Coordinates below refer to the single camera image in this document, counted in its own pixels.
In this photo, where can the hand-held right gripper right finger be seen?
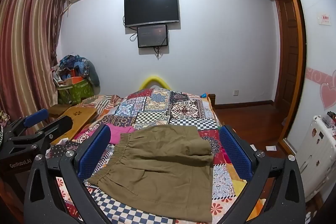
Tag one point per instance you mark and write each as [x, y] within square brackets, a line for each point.
[236, 153]

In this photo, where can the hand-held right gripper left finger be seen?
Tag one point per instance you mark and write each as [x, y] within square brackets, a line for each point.
[92, 153]

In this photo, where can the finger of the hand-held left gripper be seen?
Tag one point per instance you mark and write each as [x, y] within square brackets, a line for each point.
[59, 126]
[35, 117]

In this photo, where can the olive green pants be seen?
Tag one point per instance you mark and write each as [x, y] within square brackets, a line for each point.
[157, 174]

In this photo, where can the wooden lap table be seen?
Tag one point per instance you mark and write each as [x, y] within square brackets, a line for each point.
[76, 119]

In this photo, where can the white paper slip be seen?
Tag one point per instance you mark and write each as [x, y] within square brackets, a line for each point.
[271, 148]
[254, 148]

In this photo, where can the pink folded garment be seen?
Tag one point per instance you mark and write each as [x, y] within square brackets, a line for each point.
[118, 133]

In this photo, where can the orange striped bedsheet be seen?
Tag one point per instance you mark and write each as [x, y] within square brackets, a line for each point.
[103, 106]

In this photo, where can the pile of patterned clothes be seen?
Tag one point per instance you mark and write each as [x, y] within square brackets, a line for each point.
[78, 66]

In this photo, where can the patchwork patterned blanket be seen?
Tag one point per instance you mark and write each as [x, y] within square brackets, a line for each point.
[183, 108]

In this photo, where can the striped pink curtain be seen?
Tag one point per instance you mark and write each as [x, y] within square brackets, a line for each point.
[26, 43]

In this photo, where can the yellow curved foam bumper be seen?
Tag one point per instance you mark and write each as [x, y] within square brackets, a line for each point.
[153, 80]

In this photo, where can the brown wooden door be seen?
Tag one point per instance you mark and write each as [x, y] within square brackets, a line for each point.
[287, 56]

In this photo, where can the wardrobe with heart decals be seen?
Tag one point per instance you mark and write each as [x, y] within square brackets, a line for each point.
[317, 61]

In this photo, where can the red white sticker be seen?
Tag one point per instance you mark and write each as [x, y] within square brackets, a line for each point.
[324, 18]

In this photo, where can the white wall socket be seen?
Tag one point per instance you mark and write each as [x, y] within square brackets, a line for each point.
[236, 93]

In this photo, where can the small black wall monitor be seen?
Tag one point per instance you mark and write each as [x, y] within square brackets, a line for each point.
[152, 36]

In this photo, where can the black wall television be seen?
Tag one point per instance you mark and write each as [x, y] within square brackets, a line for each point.
[151, 9]

